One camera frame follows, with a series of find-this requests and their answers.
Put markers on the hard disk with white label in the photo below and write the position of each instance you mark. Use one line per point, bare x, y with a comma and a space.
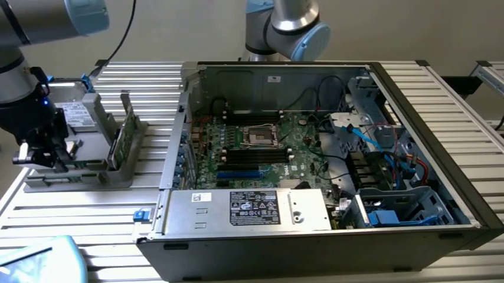
80, 116

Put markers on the green motherboard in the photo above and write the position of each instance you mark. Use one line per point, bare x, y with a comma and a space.
302, 138

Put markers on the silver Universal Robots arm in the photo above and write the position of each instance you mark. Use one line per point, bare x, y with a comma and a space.
22, 26

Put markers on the black case fan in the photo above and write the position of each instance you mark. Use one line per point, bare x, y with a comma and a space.
367, 171

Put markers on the long black expansion slot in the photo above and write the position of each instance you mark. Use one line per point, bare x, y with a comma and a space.
237, 168

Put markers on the open black PC case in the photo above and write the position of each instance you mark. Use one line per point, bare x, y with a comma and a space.
275, 259

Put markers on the light blue plastic cover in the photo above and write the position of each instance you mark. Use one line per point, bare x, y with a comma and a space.
34, 259

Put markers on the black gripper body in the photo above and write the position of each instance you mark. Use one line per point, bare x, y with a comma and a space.
26, 123

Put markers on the green graphics card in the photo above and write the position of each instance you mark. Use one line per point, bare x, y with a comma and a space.
127, 138

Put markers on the blue case latch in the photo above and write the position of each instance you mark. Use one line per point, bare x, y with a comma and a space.
141, 214

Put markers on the black RAM slot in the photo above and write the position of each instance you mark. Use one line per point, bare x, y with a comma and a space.
251, 122
255, 162
251, 112
255, 155
255, 158
255, 151
251, 115
251, 118

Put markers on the CPU socket with metal frame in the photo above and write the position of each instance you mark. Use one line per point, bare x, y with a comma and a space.
258, 136

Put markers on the grey drive cage blue rails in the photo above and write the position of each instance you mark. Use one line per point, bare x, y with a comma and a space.
421, 203

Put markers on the blue expansion slot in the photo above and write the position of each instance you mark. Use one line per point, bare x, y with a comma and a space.
239, 175

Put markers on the short black expansion slot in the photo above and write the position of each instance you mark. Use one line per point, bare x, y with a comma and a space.
223, 184

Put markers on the silver chipset heatsink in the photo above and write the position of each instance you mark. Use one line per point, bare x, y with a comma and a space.
288, 184

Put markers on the round coin cell battery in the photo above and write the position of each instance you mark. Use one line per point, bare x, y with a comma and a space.
302, 121

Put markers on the silver disk carrier blue clips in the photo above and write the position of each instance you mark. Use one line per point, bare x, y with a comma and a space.
70, 91

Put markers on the grey parts rack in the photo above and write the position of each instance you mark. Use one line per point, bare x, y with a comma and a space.
117, 179

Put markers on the grey metal disk bay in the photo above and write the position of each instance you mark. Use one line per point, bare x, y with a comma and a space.
355, 118

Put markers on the silver power supply unit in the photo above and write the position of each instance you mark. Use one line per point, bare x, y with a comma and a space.
220, 218

